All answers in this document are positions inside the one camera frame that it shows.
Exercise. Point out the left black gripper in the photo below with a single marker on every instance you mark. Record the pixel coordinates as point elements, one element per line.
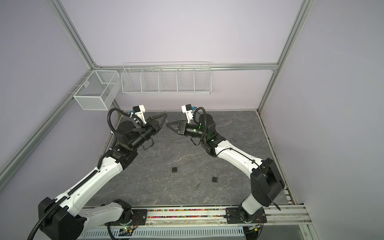
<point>151,121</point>

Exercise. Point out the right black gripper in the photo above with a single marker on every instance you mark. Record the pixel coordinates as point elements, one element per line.
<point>184,127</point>

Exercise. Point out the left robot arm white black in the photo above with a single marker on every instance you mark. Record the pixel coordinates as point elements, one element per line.
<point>64,217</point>

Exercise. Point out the white mesh box basket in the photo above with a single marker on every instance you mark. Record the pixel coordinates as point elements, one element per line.
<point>99,90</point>

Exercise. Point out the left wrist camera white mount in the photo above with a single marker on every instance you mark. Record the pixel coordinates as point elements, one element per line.
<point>137,114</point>

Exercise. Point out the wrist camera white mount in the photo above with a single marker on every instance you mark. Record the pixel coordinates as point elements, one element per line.
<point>188,110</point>
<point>137,114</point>

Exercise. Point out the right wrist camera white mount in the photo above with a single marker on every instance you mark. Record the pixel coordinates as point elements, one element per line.
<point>188,110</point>

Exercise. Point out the long white wire basket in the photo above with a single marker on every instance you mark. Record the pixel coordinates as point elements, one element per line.
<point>167,78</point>

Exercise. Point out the white vented cable duct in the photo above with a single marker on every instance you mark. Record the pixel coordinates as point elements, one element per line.
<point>165,233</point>

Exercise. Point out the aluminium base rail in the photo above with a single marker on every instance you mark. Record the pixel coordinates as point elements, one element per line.
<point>172,217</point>

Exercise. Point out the aluminium frame profiles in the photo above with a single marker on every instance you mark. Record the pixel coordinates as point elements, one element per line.
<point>9,170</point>

